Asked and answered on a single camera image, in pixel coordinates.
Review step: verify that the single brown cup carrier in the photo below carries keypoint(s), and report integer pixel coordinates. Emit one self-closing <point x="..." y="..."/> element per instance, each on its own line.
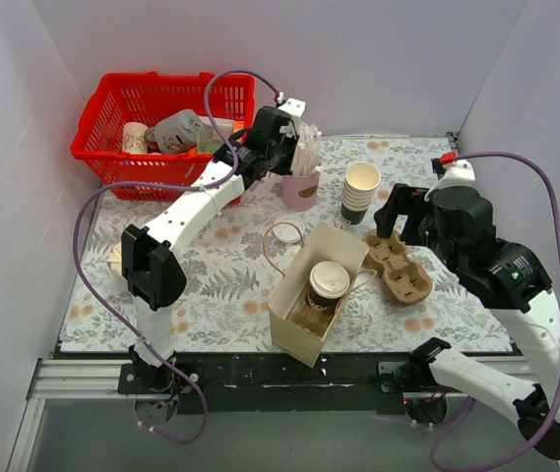
<point x="311" y="320"/>

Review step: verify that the aluminium frame rail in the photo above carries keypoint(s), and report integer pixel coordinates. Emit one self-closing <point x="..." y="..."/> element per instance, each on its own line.
<point x="90" y="414"/>

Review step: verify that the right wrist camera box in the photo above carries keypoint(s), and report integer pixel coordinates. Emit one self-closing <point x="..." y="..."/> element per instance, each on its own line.
<point x="451" y="171"/>

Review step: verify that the white plastic cup lid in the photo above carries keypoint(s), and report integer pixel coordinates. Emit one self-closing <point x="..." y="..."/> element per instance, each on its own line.
<point x="329" y="279"/>

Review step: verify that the green round item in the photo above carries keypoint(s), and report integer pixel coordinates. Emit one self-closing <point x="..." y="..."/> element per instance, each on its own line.
<point x="209" y="146"/>

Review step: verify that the brown cardboard cup carrier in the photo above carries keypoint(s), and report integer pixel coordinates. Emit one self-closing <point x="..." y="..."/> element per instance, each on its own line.
<point x="405" y="281"/>

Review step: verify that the white printed cup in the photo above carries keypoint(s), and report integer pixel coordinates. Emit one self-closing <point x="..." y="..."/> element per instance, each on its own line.
<point x="134" y="138"/>

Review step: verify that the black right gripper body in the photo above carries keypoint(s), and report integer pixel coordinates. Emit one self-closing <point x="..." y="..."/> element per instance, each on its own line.
<point x="404" y="207"/>

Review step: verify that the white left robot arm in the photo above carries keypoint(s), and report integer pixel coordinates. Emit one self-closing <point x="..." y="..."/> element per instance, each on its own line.
<point x="151" y="255"/>

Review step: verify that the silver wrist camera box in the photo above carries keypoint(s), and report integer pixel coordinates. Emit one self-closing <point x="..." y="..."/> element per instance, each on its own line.
<point x="295" y="108"/>

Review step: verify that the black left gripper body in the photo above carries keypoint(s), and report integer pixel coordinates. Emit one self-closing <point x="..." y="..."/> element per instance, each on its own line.
<point x="284" y="148"/>

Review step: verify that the red plastic shopping basket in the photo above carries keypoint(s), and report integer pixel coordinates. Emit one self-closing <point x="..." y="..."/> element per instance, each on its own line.
<point x="148" y="98"/>

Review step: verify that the black single paper cup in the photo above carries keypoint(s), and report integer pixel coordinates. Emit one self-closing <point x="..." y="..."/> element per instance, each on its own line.
<point x="321" y="304"/>

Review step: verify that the white plastic cup lids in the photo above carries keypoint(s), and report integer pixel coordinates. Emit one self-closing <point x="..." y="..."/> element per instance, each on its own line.
<point x="289" y="229"/>

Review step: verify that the cream crumpled napkin bundle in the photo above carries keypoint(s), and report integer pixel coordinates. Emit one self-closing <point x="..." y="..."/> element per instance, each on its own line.
<point x="114" y="262"/>

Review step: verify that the white wrapped straws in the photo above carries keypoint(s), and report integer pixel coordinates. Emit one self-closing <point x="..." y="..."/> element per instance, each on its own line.
<point x="307" y="156"/>

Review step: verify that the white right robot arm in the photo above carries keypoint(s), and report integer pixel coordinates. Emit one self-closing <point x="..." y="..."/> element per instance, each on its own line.
<point x="516" y="289"/>

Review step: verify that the pink straw holder cup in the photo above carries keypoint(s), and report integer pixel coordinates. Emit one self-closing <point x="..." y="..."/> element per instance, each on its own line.
<point x="300" y="193"/>

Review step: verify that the floral patterned table mat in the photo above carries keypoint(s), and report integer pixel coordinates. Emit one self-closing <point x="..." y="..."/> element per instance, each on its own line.
<point x="234" y="264"/>

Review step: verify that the cream paper bag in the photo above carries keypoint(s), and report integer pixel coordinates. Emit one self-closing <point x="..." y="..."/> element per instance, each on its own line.
<point x="324" y="243"/>

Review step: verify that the stack of paper cups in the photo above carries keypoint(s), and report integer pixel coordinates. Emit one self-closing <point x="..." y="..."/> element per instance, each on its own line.
<point x="361" y="181"/>

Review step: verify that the grey crumpled snack bag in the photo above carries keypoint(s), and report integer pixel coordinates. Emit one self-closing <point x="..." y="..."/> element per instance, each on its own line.
<point x="178" y="129"/>

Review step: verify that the orange and white package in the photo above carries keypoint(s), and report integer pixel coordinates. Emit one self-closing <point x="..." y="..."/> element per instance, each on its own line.
<point x="220" y="128"/>

